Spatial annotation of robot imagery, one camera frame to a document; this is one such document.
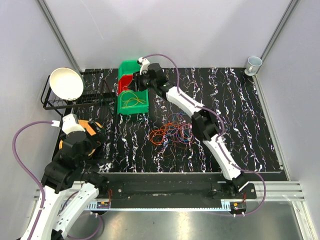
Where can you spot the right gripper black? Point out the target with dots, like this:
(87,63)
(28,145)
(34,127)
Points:
(135,84)

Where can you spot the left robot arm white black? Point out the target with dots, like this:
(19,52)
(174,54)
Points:
(49,221)

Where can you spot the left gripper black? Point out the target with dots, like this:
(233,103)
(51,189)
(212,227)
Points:
(94,145)

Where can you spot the green storage bin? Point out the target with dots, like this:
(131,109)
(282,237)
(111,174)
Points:
(129,67)
(130,102)

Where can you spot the black wire dish rack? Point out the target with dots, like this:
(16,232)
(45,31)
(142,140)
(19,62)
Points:
(95,110)

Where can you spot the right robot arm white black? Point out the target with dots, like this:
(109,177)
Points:
(207,126)

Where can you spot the red storage bin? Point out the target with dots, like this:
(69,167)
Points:
(123,82)

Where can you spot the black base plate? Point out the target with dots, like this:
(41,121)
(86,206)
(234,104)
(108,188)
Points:
(173,191)

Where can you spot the white bowl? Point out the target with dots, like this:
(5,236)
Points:
(66,83)

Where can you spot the near green storage bin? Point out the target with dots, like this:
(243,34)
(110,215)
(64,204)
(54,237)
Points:
(130,102)

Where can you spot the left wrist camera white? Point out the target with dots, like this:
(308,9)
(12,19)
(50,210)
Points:
(69,124)

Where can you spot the far green storage bin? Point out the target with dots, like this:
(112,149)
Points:
(129,67)

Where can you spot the white mug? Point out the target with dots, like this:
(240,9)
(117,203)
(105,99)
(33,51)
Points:
(252,66)

